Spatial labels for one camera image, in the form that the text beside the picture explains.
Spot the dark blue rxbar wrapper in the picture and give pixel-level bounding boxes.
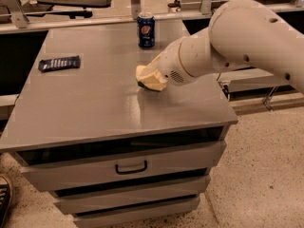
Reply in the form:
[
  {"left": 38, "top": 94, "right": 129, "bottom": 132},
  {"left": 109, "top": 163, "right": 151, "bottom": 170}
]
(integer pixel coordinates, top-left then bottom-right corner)
[{"left": 38, "top": 56, "right": 81, "bottom": 72}]

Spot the metal frame rail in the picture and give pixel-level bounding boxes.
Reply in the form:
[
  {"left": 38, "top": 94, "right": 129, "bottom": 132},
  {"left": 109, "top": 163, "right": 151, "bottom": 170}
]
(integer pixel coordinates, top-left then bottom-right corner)
[{"left": 0, "top": 0, "right": 303, "bottom": 34}]

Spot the grey drawer cabinet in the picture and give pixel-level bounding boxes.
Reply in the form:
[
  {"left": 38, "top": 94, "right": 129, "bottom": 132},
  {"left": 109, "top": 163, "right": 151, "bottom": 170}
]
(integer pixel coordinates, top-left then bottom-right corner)
[{"left": 0, "top": 20, "right": 237, "bottom": 219}]

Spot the black drawer handle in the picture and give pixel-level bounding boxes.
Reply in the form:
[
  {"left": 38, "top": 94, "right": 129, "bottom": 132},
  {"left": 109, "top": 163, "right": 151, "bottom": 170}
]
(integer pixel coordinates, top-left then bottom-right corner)
[{"left": 115, "top": 161, "right": 148, "bottom": 175}]

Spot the yellow sponge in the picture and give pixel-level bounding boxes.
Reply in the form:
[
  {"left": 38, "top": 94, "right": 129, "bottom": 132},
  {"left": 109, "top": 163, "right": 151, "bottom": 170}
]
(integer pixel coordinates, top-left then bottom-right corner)
[{"left": 136, "top": 66, "right": 167, "bottom": 91}]

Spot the black sneaker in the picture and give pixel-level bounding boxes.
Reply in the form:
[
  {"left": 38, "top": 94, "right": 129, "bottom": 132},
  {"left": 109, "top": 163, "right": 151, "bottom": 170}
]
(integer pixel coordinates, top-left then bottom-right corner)
[{"left": 0, "top": 174, "right": 13, "bottom": 228}]

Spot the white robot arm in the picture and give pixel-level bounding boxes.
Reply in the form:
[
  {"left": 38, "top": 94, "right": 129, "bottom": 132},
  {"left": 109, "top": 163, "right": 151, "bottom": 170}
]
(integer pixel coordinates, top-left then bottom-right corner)
[{"left": 136, "top": 0, "right": 304, "bottom": 92}]

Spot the blue pepsi can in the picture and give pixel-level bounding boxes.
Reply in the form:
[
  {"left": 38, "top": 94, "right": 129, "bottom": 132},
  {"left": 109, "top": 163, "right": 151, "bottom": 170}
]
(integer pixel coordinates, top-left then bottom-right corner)
[{"left": 137, "top": 12, "right": 155, "bottom": 48}]

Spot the bottom grey drawer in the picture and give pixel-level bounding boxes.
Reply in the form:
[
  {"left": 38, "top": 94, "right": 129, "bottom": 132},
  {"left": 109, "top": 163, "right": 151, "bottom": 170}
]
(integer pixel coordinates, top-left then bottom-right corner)
[{"left": 73, "top": 196, "right": 200, "bottom": 228}]

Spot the top grey drawer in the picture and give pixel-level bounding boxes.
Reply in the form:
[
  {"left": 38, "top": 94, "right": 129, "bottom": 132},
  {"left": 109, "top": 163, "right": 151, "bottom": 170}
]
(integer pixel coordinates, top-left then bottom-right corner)
[{"left": 21, "top": 141, "right": 226, "bottom": 192}]

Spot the grey drawer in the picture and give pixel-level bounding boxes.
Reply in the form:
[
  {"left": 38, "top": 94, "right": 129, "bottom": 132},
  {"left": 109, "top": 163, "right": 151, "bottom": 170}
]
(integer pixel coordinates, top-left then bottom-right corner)
[
  {"left": 73, "top": 196, "right": 200, "bottom": 228},
  {"left": 54, "top": 175, "right": 210, "bottom": 214},
  {"left": 21, "top": 141, "right": 226, "bottom": 192}
]

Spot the middle grey drawer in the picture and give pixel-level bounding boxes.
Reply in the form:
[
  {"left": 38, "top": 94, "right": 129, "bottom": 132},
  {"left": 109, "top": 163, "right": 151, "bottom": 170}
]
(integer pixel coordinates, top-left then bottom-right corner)
[{"left": 54, "top": 175, "right": 210, "bottom": 214}]

